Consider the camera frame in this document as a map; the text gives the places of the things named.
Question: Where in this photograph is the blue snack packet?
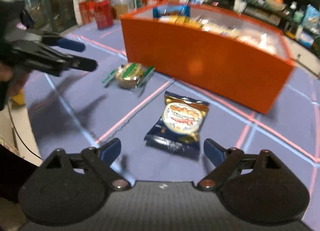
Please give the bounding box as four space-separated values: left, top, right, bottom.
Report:
152 4 190 19

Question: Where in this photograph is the yellow snack bag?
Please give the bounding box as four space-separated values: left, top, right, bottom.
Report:
158 15 208 29

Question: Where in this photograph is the person left hand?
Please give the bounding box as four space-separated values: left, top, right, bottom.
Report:
1 63 30 97

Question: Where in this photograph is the blue plaid tablecloth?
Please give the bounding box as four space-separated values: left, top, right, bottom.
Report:
23 20 320 231

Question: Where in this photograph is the red carton box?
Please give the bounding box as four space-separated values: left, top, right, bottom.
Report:
79 0 94 24

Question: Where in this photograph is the navy round cookie packet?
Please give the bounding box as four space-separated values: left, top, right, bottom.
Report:
144 91 209 160

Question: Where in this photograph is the red soda can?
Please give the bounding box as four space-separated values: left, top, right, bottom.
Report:
94 0 114 29

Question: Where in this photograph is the green white biscuit packet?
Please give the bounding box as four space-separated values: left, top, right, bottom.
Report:
102 63 155 89

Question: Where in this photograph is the clear plastic jar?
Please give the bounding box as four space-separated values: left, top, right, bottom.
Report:
111 0 137 20

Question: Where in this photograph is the orange storage box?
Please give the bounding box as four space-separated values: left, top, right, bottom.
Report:
121 5 295 114

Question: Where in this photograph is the fruit bowl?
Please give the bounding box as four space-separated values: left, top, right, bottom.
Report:
265 0 286 11

